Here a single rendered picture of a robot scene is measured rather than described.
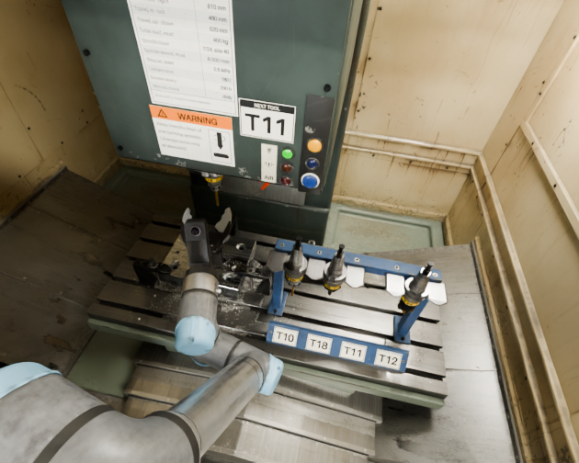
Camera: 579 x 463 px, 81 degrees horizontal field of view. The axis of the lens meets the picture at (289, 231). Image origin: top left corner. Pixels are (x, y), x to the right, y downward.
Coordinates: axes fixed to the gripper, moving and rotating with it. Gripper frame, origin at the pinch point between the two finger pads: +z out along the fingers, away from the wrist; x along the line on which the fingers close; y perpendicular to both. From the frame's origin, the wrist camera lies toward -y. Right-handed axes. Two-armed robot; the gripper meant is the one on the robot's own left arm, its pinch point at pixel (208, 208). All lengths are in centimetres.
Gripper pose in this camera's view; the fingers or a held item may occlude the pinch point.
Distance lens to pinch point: 88.5
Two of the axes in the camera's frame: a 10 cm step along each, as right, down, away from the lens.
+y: -0.6, 6.6, 7.5
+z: -0.7, -7.5, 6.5
